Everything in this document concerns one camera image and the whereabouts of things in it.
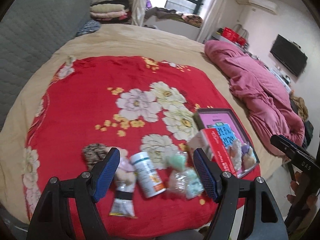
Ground leopard print scarf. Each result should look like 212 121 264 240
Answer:
82 143 111 171

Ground mint green soft item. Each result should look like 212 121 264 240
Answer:
166 151 188 172

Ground cream duck plush toy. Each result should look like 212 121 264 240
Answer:
228 139 257 172

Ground cream teddy bear pink dress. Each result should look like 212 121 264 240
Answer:
115 148 136 185

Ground pink face mask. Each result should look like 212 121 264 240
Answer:
168 171 188 195

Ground red tissue box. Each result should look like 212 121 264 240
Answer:
187 128 238 178

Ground white supplement bottle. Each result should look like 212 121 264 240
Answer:
130 152 166 198

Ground brown clothes pile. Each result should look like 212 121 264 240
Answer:
290 92 309 122

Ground dark tray pink book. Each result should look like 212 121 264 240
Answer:
194 108 260 179

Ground pink quilted duvet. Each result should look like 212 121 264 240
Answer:
204 40 305 157

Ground red floral blanket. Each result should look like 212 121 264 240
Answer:
22 55 261 240

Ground red bags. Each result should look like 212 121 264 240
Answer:
217 24 249 47

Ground white air conditioner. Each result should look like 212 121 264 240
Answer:
248 0 278 14

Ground folded blankets pile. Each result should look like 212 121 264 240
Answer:
90 0 131 23

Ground grey quilted headboard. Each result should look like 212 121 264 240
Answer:
1 0 91 124

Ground clothes on window sill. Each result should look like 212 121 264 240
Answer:
144 7 203 28

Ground white curtain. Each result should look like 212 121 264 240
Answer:
131 0 146 27

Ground black wall television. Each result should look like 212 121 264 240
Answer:
270 35 308 77

